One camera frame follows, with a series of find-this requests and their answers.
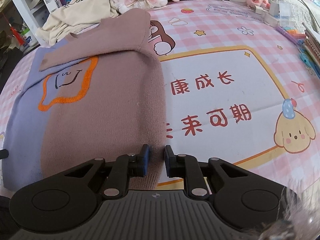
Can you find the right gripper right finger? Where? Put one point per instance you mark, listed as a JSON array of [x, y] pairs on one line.
[[190, 170]]

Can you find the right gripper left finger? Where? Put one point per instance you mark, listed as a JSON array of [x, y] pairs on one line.
[[123, 169]]

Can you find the purple and pink sweater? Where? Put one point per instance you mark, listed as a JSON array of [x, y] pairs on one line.
[[95, 94]]

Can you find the pink checkered table mat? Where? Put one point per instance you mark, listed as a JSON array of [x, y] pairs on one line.
[[235, 89]]

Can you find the white green pen holder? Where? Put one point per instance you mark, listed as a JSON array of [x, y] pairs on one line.
[[29, 40]]

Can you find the red tassel ornament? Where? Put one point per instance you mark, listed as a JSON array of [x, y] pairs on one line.
[[15, 33]]

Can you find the cream canvas tote bag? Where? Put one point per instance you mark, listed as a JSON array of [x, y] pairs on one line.
[[74, 17]]

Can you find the white box with barcode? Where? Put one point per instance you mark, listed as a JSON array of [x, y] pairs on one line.
[[52, 5]]

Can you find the white charger with cable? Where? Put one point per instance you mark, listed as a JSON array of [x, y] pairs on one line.
[[299, 14]]

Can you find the white shelf post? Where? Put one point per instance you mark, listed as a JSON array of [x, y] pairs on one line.
[[28, 17]]

